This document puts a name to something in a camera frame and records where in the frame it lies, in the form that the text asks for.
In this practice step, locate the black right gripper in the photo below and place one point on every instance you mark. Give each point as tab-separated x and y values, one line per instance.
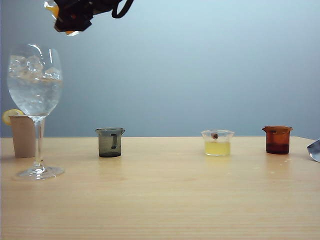
95	4

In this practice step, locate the clear measuring cup orange juice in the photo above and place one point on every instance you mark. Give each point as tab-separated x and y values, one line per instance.
53	8

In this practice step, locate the beige paper cup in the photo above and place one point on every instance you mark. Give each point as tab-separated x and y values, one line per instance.
22	137

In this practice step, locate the smoky grey measuring cup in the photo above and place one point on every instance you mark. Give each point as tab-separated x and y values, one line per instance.
106	147

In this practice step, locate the clear measuring cup yellow juice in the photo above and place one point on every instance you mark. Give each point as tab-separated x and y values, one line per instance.
217	148

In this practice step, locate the amber brown measuring cup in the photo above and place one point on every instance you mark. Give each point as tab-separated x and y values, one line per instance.
277	142

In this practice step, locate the clear ice cube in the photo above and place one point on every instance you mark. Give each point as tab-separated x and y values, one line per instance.
35	63
17	65
53	73

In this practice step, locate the large clear wine glass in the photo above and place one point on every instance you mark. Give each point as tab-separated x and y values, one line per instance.
35	100

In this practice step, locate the yellow lemon slice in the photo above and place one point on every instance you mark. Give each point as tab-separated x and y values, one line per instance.
7	117

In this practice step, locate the silver foil pouch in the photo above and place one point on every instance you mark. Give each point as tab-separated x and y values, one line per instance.
315	151

